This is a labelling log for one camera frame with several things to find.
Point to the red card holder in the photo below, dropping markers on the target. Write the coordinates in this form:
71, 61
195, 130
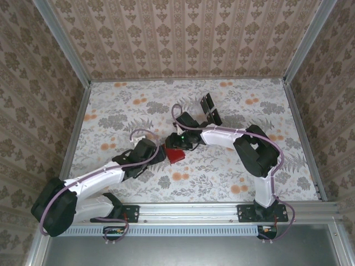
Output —
176, 156

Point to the black compartment tray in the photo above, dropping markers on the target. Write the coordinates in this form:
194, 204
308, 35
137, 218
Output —
203, 118

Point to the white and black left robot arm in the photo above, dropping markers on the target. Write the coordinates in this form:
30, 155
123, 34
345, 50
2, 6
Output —
97, 178

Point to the black credit card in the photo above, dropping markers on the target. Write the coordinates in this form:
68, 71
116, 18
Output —
212, 120
205, 106
216, 115
209, 99

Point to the floral table cover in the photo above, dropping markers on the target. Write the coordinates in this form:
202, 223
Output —
124, 94

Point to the grey metal sheet panel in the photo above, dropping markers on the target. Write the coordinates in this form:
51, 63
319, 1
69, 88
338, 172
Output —
188, 252

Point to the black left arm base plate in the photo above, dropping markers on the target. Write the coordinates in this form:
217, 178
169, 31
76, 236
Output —
133, 217

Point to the aluminium mounting rail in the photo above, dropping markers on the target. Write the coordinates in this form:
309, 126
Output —
188, 212

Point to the aluminium back rail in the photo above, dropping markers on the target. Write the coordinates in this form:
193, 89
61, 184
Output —
188, 79

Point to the aluminium side rail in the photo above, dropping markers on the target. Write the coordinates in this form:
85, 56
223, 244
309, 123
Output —
304, 138
77, 124

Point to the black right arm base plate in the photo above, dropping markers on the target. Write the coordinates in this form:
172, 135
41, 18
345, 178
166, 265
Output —
242, 217

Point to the aluminium frame bar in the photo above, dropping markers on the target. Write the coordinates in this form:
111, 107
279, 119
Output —
36, 250
339, 249

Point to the aluminium corner post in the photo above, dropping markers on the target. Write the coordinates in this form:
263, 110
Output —
65, 41
308, 41

